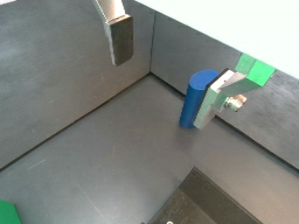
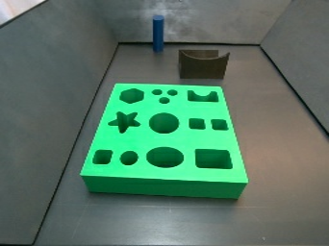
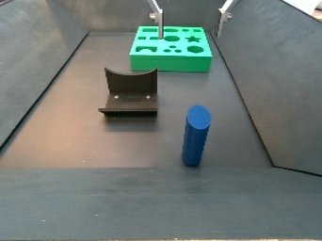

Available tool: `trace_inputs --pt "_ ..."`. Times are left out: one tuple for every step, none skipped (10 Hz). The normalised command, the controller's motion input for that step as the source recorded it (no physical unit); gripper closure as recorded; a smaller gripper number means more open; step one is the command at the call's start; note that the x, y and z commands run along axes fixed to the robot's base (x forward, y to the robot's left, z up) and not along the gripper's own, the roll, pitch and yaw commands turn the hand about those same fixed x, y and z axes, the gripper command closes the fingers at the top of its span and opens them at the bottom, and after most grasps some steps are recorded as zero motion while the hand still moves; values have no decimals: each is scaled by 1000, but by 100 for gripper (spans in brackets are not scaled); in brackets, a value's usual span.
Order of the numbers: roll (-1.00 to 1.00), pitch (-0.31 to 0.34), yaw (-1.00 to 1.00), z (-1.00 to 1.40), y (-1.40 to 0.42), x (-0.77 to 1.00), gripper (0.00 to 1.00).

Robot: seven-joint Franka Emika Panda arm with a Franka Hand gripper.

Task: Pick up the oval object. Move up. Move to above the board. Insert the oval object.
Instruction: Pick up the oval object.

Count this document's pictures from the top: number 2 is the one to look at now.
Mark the blue oval cylinder peg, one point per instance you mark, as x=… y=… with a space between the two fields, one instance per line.
x=158 y=29

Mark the green foam shape board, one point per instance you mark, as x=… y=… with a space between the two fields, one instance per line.
x=165 y=142

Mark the black curved stand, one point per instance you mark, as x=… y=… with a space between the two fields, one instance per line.
x=202 y=64

